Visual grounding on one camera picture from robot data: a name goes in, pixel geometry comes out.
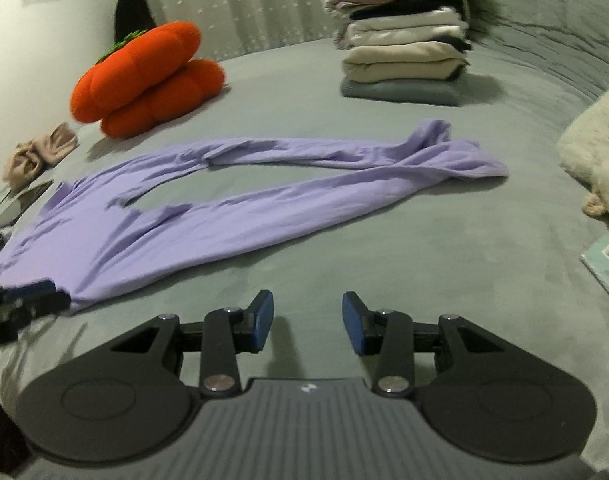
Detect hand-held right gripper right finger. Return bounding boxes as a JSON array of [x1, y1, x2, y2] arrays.
[[341, 290, 506, 398]]

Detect white folded garment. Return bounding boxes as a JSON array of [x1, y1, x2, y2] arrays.
[[345, 9, 472, 53]]

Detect white plush toy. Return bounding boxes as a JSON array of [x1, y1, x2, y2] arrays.
[[557, 87, 609, 221]]

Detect beige pink crumpled garment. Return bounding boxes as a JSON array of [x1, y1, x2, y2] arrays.
[[2, 122, 80, 193]]

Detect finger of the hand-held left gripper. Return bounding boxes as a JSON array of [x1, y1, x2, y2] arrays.
[[0, 281, 71, 320], [0, 317, 30, 351]]

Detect grey quilted headboard cover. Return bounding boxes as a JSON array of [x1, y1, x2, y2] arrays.
[[464, 0, 609, 111]]

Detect black hanging garment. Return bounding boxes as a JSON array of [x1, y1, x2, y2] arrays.
[[113, 0, 158, 43]]

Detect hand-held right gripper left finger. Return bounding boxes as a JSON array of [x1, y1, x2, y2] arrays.
[[109, 289, 276, 399]]

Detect beige folded garment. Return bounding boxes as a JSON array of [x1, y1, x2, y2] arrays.
[[342, 42, 470, 83]]

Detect grey star-print curtain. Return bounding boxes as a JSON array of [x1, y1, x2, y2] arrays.
[[129, 0, 355, 63]]

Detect black tablet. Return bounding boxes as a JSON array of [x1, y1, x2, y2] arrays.
[[0, 180, 55, 231]]

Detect lilac pants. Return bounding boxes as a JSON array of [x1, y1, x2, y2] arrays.
[[0, 119, 510, 316]]

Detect grey folded sweater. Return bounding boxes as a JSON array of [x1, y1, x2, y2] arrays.
[[340, 77, 462, 107]]

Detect orange pumpkin plush cushion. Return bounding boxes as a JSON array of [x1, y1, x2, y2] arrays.
[[70, 21, 228, 138]]

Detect black folded garment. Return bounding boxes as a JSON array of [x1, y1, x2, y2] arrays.
[[354, 0, 471, 23]]

